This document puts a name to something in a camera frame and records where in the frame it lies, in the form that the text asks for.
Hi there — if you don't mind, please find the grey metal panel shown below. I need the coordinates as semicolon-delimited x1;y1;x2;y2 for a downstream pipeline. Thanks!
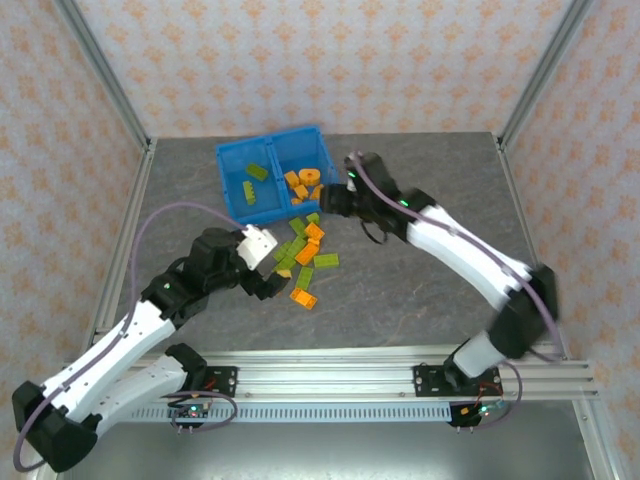
64;422;596;480

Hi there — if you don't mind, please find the long aluminium base rail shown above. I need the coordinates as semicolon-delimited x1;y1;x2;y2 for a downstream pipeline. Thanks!
54;349;601;401

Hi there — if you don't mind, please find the blue plastic bin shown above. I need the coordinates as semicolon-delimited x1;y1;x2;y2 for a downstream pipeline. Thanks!
215;135;290;229
268;124;337;217

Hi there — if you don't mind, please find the slotted white cable duct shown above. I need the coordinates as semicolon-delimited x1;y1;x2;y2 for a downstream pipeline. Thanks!
130;403;454;424

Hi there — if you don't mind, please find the small circuit board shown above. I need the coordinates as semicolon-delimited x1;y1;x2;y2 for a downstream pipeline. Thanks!
452;402;506;429
167;403;214;422

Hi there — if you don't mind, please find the aluminium frame leg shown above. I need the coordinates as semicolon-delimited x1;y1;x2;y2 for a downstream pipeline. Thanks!
571;398;617;480

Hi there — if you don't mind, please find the aluminium frame post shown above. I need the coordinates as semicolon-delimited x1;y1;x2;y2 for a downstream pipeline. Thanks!
497;0;597;151
53;0;154;154

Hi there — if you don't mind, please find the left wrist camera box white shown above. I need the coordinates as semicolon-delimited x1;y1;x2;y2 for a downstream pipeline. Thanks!
235;225;279;271

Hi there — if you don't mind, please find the aluminium table side rail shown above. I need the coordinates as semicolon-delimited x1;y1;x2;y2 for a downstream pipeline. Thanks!
89;138;157;351
493;133;569;360

